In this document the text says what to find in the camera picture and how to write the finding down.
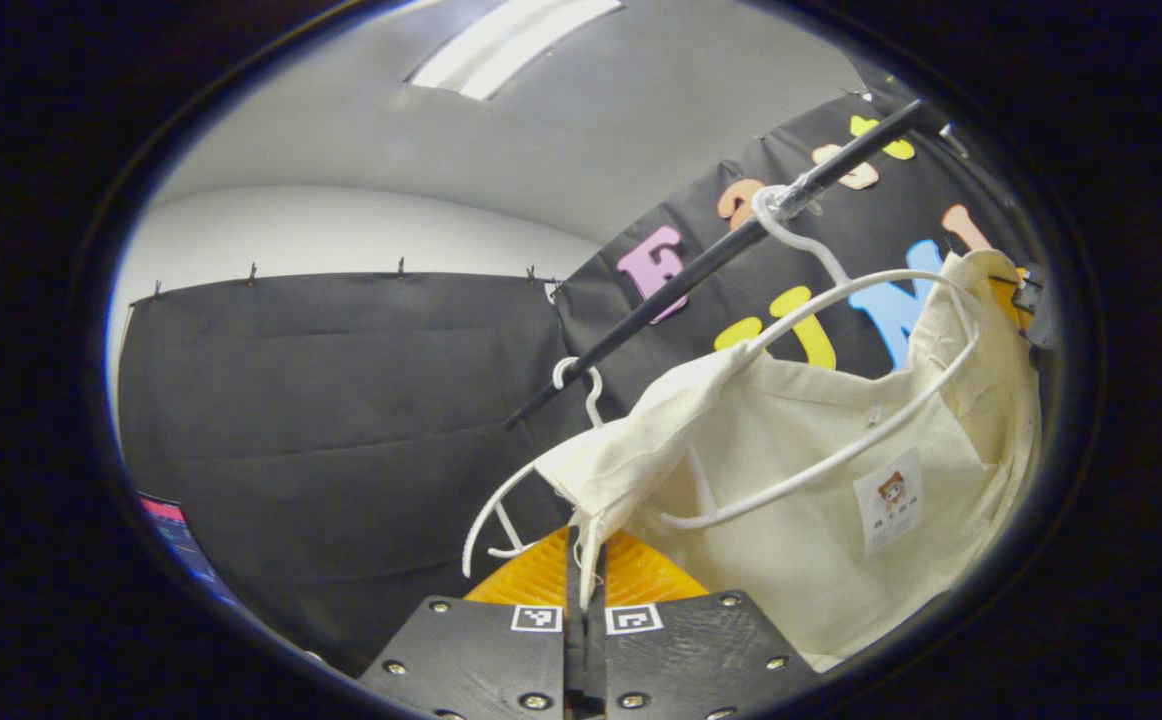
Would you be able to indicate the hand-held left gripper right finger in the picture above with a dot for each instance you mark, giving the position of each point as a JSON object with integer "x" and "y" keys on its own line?
{"x": 691, "y": 650}

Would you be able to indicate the black backdrop cloth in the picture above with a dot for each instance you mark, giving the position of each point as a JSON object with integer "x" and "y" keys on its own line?
{"x": 341, "y": 420}

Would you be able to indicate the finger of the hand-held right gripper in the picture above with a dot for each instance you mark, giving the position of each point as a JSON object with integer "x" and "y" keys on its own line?
{"x": 1036, "y": 310}

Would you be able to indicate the computer screen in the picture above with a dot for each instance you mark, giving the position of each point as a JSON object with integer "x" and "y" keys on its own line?
{"x": 181, "y": 540}

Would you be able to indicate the cream shirt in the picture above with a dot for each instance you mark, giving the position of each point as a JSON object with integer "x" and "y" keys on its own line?
{"x": 791, "y": 560}

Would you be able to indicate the large ceiling light panel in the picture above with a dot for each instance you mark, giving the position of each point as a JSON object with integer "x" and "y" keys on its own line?
{"x": 506, "y": 45}

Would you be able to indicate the black clothes rack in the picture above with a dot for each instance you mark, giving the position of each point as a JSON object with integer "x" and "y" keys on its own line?
{"x": 681, "y": 285}

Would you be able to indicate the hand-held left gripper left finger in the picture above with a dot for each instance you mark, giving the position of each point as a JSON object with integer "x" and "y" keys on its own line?
{"x": 481, "y": 650}

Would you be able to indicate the white plastic hanger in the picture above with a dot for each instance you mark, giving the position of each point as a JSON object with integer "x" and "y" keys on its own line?
{"x": 594, "y": 400}
{"x": 811, "y": 250}

